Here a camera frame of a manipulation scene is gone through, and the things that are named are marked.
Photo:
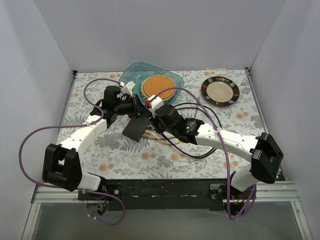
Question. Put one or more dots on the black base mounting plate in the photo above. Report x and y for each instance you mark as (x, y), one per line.
(162, 194)

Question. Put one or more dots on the orange woven coaster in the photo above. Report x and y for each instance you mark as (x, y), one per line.
(155, 84)

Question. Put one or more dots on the dark rimmed ceramic plate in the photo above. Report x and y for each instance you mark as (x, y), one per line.
(220, 91)

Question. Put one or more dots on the aluminium frame rail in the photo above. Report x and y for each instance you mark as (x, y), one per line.
(277, 214)

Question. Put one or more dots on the striped cream bowl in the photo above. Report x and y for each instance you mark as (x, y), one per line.
(167, 95)

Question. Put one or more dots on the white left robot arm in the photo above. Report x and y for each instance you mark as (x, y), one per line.
(62, 162)

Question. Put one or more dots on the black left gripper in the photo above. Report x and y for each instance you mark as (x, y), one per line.
(136, 106)

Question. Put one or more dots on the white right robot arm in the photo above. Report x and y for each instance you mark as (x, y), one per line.
(263, 154)

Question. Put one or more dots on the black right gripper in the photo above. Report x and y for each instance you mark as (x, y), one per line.
(155, 120)

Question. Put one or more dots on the floral table mat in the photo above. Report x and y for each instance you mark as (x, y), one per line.
(114, 156)

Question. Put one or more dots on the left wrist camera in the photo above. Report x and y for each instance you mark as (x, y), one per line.
(126, 88)

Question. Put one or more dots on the black network switch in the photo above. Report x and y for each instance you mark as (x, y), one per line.
(136, 128)

